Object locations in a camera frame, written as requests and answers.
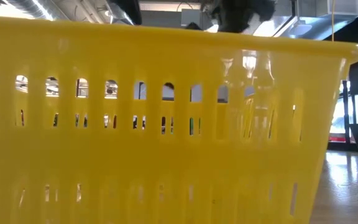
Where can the white ceiling duct box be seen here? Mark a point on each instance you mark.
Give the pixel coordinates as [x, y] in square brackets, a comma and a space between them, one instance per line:
[343, 7]

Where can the silver ceiling duct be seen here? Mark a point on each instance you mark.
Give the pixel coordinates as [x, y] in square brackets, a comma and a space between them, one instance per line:
[42, 7]

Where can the dark window post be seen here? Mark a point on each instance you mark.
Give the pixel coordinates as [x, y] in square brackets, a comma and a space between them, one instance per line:
[346, 118]

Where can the yellow plastic basket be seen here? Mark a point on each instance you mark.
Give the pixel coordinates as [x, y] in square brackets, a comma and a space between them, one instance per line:
[166, 155]

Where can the grey ceiling box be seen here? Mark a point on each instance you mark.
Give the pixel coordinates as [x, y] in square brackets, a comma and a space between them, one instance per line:
[191, 18]

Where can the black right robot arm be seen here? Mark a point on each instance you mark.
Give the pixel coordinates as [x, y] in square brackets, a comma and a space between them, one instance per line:
[241, 15]

